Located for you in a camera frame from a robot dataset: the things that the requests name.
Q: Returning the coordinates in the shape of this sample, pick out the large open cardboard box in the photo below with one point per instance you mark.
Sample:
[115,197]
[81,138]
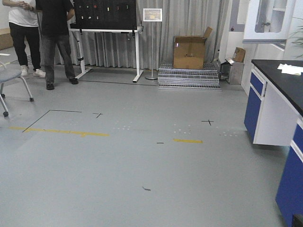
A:
[189,51]

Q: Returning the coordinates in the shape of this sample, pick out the papers on bench top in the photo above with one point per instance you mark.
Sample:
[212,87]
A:
[290,69]

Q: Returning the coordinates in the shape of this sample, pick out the white glass-door cabinet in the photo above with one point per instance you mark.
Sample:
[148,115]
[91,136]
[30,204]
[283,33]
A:
[268,21]

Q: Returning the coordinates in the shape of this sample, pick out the steel pedal bin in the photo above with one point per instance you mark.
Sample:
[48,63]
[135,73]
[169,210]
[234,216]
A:
[231,71]

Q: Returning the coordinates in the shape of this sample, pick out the person in black shirt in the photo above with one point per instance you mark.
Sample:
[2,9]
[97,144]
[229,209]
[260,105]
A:
[55,33]

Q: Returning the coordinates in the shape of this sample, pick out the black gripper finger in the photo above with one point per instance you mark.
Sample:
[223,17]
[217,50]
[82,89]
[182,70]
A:
[297,220]

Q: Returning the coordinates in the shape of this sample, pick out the grey curtain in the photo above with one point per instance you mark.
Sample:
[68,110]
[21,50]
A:
[156,41]

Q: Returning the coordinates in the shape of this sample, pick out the person in white shirt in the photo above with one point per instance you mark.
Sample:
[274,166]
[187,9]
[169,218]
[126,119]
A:
[23,24]

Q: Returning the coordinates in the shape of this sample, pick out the blue white lab bench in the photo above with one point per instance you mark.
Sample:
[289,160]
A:
[274,116]

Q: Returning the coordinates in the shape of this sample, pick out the small cardboard box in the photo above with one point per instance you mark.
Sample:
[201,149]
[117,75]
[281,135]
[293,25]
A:
[239,54]

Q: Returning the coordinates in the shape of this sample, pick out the grey chair on casters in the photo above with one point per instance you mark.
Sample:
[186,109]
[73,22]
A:
[7,75]

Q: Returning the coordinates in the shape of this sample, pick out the black pegboard on white stand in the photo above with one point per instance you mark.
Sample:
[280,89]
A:
[115,16]

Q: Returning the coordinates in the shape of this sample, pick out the framed sign on pole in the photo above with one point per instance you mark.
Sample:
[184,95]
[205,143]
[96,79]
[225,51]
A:
[152,15]

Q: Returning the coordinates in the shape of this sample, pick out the stack of metal grates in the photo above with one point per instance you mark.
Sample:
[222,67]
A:
[206,78]

